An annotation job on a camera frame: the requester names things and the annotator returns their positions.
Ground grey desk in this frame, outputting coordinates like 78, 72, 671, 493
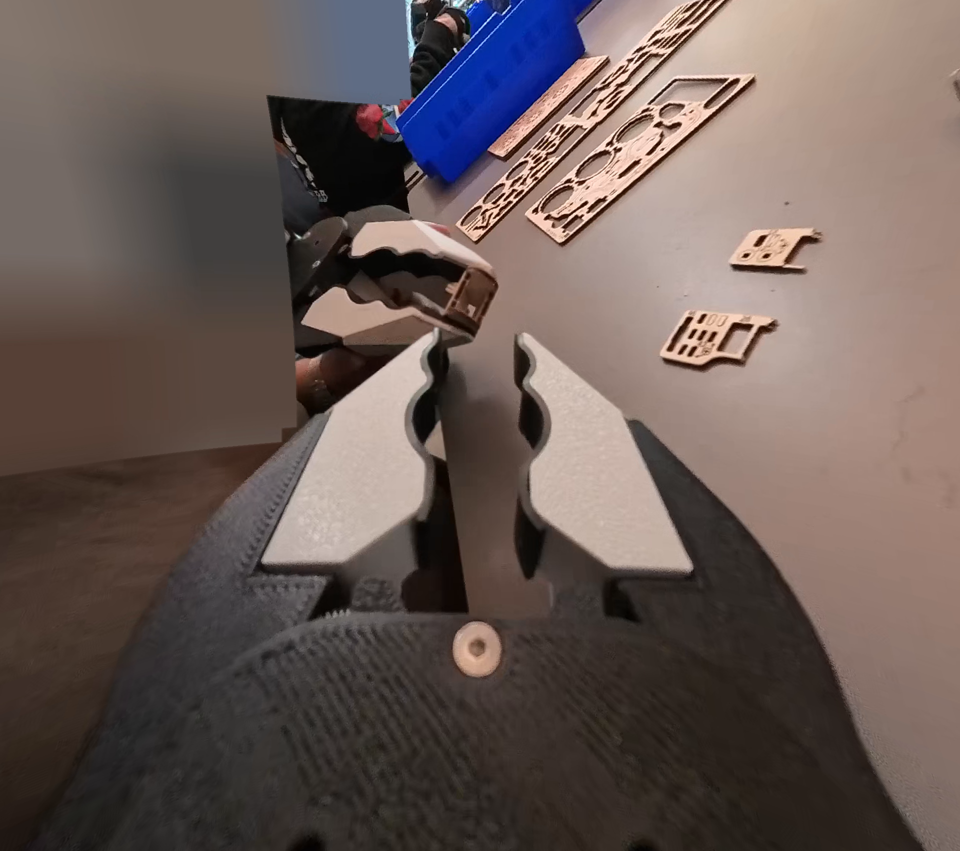
401, 0, 960, 851

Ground person's left hand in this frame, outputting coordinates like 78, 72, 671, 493
294, 343, 395, 419

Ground engraved solid plywood sheet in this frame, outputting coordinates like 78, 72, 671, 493
486, 53, 611, 161

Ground small slotted wooden plate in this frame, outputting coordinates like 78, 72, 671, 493
659, 309, 779, 373

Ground person's black printed clothing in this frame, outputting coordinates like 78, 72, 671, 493
267, 95, 415, 226

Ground long cut-out plywood sheet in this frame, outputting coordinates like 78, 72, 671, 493
455, 0, 741, 244

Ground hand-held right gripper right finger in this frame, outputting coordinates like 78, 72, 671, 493
512, 332, 696, 582

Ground small notched wooden plate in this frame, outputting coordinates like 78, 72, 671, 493
728, 227, 824, 272

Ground plywood sheet with round holes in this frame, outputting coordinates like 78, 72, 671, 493
524, 74, 756, 245

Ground small wooden box model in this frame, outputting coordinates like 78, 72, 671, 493
437, 264, 501, 336

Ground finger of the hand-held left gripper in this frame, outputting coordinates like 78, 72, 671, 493
345, 206, 499, 303
298, 269, 475, 350

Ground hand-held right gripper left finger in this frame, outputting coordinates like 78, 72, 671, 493
261, 328, 453, 578

